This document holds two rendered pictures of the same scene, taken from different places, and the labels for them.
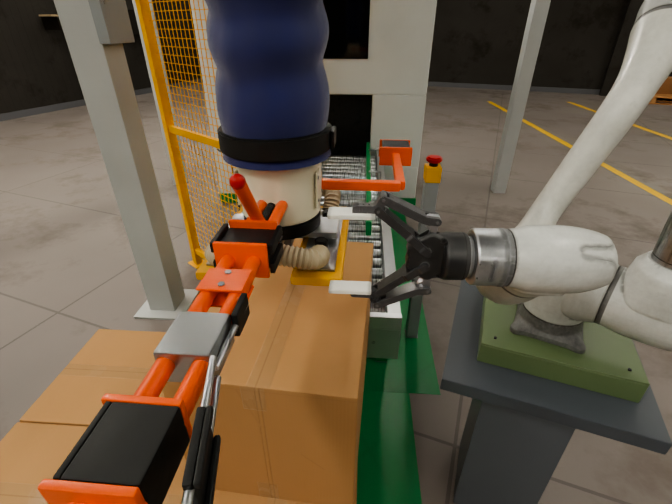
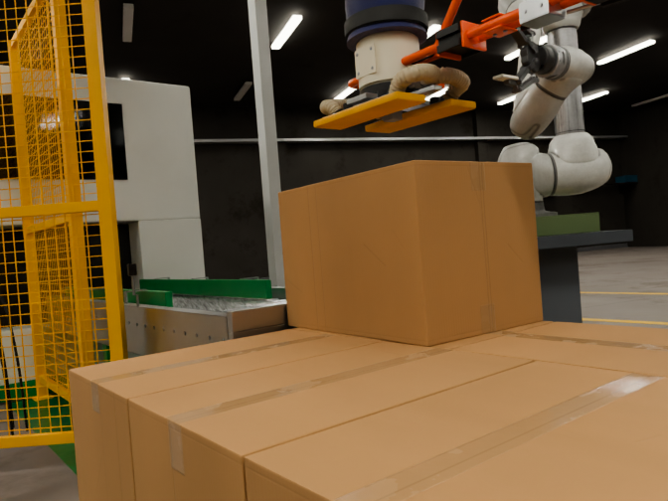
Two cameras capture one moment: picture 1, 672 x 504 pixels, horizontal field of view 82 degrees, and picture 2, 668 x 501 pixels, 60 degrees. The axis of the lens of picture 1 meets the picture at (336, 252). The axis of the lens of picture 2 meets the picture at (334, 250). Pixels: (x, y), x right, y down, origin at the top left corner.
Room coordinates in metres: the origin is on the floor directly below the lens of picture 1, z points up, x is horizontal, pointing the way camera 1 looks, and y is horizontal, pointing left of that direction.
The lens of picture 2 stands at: (-0.26, 1.31, 0.78)
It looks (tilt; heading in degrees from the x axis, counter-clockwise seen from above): 1 degrees down; 318
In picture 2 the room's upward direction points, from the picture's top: 4 degrees counter-clockwise
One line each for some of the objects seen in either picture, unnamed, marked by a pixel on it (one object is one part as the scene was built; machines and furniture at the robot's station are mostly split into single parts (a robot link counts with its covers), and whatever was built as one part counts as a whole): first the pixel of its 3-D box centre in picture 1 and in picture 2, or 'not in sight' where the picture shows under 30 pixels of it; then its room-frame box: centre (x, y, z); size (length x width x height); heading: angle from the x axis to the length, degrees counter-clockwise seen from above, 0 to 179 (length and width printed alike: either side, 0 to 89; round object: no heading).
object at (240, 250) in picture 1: (248, 247); (460, 41); (0.54, 0.14, 1.23); 0.10 x 0.08 x 0.06; 85
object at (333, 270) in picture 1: (324, 234); (417, 112); (0.78, 0.03, 1.13); 0.34 x 0.10 x 0.05; 175
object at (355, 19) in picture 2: (277, 135); (387, 28); (0.79, 0.12, 1.35); 0.23 x 0.23 x 0.04
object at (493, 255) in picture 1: (484, 256); (549, 62); (0.51, -0.23, 1.23); 0.09 x 0.06 x 0.09; 176
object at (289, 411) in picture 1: (294, 350); (399, 250); (0.80, 0.12, 0.74); 0.60 x 0.40 x 0.40; 172
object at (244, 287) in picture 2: (373, 177); (199, 285); (2.64, -0.27, 0.60); 1.60 x 0.11 x 0.09; 176
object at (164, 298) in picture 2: not in sight; (99, 297); (2.68, 0.27, 0.60); 1.60 x 0.11 x 0.09; 176
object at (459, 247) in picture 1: (436, 255); (534, 58); (0.51, -0.16, 1.23); 0.09 x 0.07 x 0.08; 86
